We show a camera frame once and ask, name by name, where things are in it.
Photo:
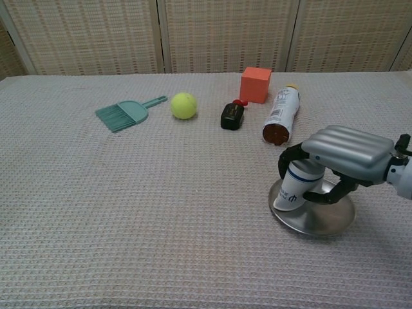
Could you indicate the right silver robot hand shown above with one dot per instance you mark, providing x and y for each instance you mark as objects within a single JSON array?
[{"x": 351, "y": 151}]

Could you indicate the white paper cup blue print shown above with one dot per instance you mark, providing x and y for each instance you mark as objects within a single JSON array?
[{"x": 296, "y": 186}]

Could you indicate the round metal plate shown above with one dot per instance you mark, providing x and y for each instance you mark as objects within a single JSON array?
[{"x": 322, "y": 220}]

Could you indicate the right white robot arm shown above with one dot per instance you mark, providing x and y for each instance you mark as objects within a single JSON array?
[{"x": 402, "y": 177}]

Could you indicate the white bottle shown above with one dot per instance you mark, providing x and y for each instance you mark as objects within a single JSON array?
[{"x": 283, "y": 111}]

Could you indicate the teal hand brush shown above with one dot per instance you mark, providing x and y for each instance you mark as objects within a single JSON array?
[{"x": 128, "y": 111}]

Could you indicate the woven folding screen panel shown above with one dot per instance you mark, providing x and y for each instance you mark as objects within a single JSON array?
[
  {"x": 347, "y": 32},
  {"x": 87, "y": 35},
  {"x": 404, "y": 58},
  {"x": 225, "y": 32},
  {"x": 9, "y": 54}
]

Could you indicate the orange foam cube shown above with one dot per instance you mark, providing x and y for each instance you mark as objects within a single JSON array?
[{"x": 254, "y": 88}]

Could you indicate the black sauce bottle red cap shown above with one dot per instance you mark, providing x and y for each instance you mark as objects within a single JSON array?
[{"x": 231, "y": 117}]

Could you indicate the yellow-green tennis ball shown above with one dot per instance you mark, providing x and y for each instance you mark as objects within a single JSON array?
[{"x": 183, "y": 105}]

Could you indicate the beige waffle tablecloth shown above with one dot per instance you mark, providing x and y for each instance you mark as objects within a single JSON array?
[{"x": 145, "y": 193}]

